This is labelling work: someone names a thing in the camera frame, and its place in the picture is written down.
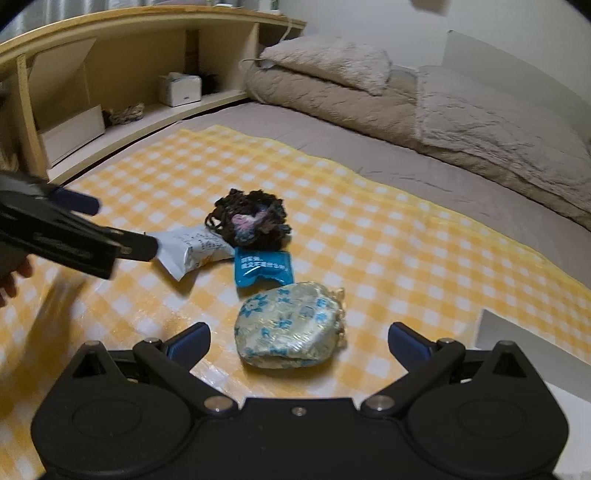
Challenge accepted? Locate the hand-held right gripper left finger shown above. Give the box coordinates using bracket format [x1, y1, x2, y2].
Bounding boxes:
[59, 322, 235, 418]

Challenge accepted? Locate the white tissue box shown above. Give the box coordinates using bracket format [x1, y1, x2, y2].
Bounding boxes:
[158, 72, 203, 108]

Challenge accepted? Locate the beige fluffy pillow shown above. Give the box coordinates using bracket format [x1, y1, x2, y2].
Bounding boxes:
[259, 37, 393, 97]

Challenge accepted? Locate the person's left hand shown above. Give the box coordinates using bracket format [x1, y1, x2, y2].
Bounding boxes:
[0, 257, 36, 308]

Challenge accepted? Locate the blue small packet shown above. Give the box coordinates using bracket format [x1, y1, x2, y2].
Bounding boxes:
[233, 247, 295, 288]

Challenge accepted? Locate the yellow checked mat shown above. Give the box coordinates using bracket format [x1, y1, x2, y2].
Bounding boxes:
[0, 124, 591, 480]

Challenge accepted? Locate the white storage box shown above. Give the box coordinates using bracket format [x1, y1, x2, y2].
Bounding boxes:
[39, 104, 106, 168]

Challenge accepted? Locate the white charging cable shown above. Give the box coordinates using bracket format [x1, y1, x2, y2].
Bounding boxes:
[239, 20, 297, 71]

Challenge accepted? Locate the brown quilted duvet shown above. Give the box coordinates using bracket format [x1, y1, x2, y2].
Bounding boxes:
[244, 64, 591, 232]

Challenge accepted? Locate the coiled rope bundle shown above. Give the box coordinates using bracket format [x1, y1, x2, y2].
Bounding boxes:
[104, 103, 147, 127]

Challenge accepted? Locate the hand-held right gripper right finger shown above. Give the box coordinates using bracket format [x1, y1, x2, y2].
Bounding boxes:
[360, 322, 539, 418]

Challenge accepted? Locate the white snack packet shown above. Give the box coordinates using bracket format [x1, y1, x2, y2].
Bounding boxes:
[151, 226, 236, 282]

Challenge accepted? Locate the white shallow box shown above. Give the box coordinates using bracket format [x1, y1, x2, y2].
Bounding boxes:
[475, 308, 591, 402]

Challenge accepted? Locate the dark knitted scrunchie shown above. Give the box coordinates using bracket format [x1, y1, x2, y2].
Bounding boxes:
[204, 187, 293, 248]

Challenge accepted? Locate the floral fabric pouch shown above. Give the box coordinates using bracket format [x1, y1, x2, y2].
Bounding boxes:
[234, 281, 347, 370]

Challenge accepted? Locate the wooden low shelf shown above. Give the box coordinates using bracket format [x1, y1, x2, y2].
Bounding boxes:
[0, 8, 308, 186]

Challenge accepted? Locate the beige folded blanket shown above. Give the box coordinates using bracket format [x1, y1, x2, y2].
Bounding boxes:
[414, 65, 591, 186]

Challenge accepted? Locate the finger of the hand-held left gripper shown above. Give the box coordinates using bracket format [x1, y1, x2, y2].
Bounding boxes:
[99, 225, 160, 262]
[48, 186, 101, 216]

